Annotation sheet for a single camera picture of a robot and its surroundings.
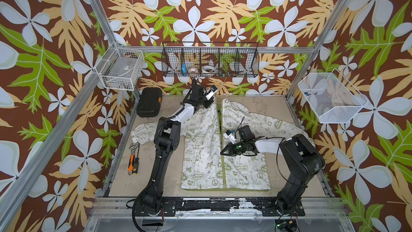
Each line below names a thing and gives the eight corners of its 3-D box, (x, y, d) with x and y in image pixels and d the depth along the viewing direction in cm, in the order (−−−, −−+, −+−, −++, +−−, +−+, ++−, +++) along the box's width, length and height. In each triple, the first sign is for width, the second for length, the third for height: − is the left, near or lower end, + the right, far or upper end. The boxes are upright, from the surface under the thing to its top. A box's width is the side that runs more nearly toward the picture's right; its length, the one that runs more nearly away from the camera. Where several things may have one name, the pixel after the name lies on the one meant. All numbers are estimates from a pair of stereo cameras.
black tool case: (136, 118, 110) (132, 112, 105) (144, 92, 125) (142, 86, 120) (158, 118, 110) (155, 112, 105) (164, 92, 125) (162, 86, 120)
